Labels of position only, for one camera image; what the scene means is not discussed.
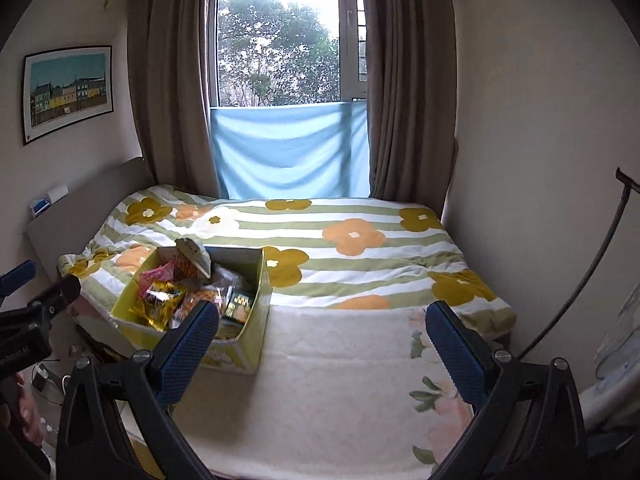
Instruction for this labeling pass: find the person's left hand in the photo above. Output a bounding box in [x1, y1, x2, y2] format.
[0, 375, 41, 441]

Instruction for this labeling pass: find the brown curtain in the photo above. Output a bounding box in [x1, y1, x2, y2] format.
[362, 0, 458, 216]
[125, 0, 226, 200]

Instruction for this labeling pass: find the pink striped snack packet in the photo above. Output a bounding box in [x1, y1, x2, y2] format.
[139, 264, 177, 297]

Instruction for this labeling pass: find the yellow-green cardboard box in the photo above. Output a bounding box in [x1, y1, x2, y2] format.
[110, 239, 273, 375]

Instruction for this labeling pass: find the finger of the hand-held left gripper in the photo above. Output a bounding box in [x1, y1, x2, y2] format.
[0, 260, 37, 297]
[27, 275, 82, 323]

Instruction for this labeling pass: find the small green snack packet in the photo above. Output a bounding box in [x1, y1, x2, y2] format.
[224, 291, 254, 324]

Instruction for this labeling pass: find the framed wall picture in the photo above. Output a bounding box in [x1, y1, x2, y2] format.
[22, 45, 115, 147]

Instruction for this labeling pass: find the black clothes rack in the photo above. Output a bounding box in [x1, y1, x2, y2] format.
[520, 167, 640, 361]

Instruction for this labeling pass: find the small white blue container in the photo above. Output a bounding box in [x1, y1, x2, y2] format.
[29, 184, 69, 219]

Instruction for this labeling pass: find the light blue garment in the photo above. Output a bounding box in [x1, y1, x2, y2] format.
[582, 280, 640, 433]

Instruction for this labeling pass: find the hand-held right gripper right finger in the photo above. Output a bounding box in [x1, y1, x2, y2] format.
[425, 301, 588, 480]

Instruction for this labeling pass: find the tangle of cables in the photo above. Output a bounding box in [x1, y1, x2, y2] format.
[30, 345, 76, 441]

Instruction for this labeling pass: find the light blue cloth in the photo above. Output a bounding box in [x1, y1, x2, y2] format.
[210, 101, 372, 200]

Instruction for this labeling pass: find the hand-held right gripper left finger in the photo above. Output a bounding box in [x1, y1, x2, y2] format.
[57, 300, 221, 480]

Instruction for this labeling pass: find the yellow waffle packet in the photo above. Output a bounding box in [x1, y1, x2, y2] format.
[182, 285, 221, 312]

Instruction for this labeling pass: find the yellow snack packet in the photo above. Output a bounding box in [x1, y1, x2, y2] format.
[131, 280, 188, 332]

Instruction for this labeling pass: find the grey headboard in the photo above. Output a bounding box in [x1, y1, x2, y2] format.
[25, 156, 156, 281]

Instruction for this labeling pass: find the floral striped blanket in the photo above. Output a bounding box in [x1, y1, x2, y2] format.
[57, 185, 518, 341]

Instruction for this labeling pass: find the window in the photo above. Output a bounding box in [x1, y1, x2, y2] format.
[210, 0, 371, 111]

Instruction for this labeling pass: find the cream floral table cloth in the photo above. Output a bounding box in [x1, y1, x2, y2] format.
[170, 305, 501, 478]

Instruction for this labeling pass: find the white grey printed packet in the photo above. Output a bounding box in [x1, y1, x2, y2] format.
[212, 267, 242, 302]

